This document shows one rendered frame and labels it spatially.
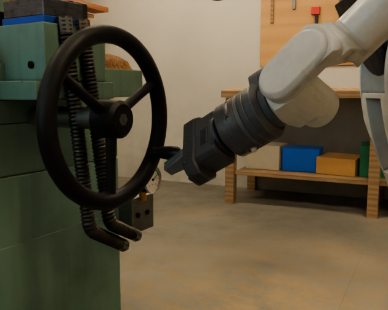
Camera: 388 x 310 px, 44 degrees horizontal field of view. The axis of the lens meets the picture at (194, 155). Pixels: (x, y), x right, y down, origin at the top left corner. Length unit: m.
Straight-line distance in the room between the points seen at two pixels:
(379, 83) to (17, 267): 0.79
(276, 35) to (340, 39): 3.48
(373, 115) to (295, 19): 3.11
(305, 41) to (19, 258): 0.60
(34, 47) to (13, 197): 0.26
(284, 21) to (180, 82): 1.07
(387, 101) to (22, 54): 0.63
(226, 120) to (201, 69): 3.67
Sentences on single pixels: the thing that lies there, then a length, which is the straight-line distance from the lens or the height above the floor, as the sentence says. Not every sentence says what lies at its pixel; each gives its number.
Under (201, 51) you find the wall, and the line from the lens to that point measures 4.37.
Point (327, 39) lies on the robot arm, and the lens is 0.65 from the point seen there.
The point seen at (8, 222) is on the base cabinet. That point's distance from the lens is 0.89.
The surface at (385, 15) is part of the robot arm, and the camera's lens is 0.67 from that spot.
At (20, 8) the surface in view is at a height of 0.99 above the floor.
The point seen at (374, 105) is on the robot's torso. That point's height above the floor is 0.82.
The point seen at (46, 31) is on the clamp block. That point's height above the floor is 0.94.
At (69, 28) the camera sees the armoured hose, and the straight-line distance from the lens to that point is 0.81.
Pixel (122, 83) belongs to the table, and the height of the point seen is 0.87.
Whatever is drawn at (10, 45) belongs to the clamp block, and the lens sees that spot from 0.85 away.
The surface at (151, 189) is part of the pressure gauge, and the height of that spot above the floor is 0.64.
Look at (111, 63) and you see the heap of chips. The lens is 1.08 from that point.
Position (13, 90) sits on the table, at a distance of 0.82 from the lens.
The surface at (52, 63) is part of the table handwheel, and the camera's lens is 0.69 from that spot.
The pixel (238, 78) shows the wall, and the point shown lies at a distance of 4.23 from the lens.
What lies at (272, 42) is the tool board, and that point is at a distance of 4.14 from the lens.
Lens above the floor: 0.86
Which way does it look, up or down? 8 degrees down
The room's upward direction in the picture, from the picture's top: straight up
